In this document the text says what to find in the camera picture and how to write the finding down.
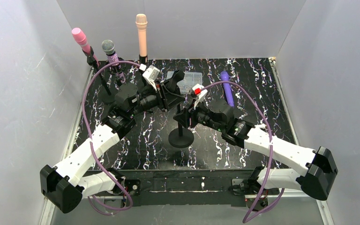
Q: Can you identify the pink microphone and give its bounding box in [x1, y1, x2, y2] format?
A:
[71, 28, 99, 69]

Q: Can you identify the beige microphone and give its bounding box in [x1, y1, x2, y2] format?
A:
[135, 14, 148, 57]

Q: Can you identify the black round-base stand for beige microphone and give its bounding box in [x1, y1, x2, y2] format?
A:
[138, 54, 150, 88]

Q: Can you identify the clear plastic screw box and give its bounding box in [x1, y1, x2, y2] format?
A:
[164, 71, 203, 96]

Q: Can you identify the black stand for purple microphone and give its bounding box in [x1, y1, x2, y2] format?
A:
[168, 105, 194, 149]

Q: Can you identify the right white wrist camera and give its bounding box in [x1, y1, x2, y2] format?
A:
[190, 83, 208, 110]

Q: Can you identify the purple cable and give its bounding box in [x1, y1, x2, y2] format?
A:
[200, 81, 285, 224]
[81, 60, 142, 216]

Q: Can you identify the purple microphone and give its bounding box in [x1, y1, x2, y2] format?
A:
[220, 71, 234, 107]

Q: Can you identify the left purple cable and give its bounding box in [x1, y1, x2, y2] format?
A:
[81, 60, 142, 216]

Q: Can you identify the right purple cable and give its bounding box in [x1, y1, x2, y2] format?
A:
[200, 81, 285, 224]

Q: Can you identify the grey-headed glitter microphone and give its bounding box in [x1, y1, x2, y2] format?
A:
[101, 39, 125, 78]

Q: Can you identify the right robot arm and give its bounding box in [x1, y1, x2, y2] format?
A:
[174, 99, 338, 201]

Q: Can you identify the black tripod microphone stand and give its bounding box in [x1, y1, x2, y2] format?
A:
[107, 55, 125, 89]

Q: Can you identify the black round-base stand for pink microphone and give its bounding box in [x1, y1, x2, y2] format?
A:
[83, 46, 118, 105]

